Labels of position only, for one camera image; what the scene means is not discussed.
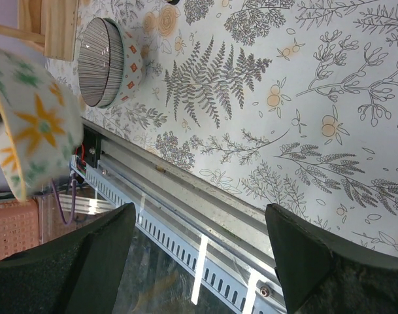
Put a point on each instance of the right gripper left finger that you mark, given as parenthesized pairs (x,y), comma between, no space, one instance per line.
(79,272)

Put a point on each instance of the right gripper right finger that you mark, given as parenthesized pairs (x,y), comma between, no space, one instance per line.
(321,272)

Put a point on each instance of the orange flower patterned bowl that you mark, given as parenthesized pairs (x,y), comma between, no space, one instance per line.
(41,125)

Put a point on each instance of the purple striped bowl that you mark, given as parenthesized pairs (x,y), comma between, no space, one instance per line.
(110,65)

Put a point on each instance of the orange plastic basket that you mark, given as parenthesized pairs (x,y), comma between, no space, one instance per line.
(19,227)

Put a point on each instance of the wooden tray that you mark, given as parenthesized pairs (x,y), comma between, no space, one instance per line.
(52,24)

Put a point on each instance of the aluminium rail frame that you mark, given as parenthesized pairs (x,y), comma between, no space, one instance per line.
(219,240)

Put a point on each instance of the wooden clothes rack frame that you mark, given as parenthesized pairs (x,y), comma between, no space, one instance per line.
(22,34)

